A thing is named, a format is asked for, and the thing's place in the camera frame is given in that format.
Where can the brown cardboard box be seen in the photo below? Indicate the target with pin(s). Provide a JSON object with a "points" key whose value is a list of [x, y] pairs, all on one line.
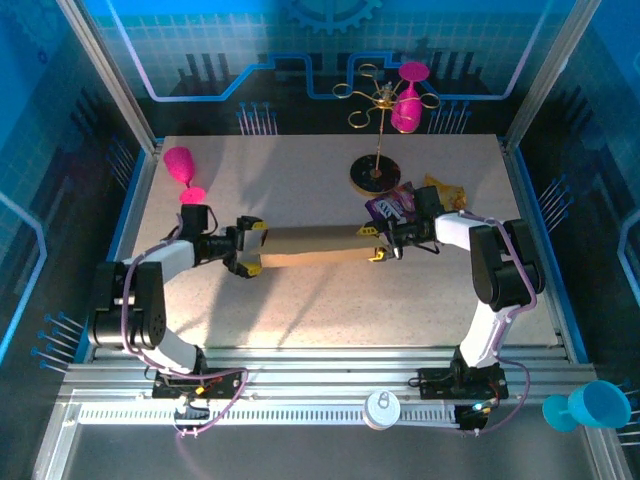
{"points": [[315, 242]]}

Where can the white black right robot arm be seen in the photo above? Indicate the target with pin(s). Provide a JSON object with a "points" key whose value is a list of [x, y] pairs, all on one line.
{"points": [[500, 270]]}

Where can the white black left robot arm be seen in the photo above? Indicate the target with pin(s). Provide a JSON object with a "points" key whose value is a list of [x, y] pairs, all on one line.
{"points": [[165, 255]]}

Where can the purple snack packet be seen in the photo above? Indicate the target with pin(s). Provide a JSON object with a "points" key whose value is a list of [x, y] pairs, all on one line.
{"points": [[390, 205]]}

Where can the yellow snack packet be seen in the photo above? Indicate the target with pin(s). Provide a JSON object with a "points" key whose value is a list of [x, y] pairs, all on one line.
{"points": [[450, 195]]}

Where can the pink plastic goblet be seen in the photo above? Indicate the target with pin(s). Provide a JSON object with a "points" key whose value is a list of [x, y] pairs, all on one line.
{"points": [[406, 112], [179, 165]]}

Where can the silver tin can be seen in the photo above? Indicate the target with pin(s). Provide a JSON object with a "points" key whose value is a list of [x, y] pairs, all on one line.
{"points": [[382, 410]]}

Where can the blue plastic goblet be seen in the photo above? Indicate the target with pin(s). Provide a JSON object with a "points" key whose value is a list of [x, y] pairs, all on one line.
{"points": [[600, 402]]}

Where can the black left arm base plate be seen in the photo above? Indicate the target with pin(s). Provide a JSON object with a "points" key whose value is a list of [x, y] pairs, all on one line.
{"points": [[225, 380]]}

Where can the aluminium base frame rails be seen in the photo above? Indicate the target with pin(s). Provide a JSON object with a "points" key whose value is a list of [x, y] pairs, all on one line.
{"points": [[325, 370]]}

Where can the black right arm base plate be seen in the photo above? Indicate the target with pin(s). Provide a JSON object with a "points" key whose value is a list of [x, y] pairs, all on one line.
{"points": [[435, 382]]}

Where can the aluminium frame post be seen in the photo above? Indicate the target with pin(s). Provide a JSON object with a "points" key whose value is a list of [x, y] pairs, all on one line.
{"points": [[550, 75], [110, 75]]}

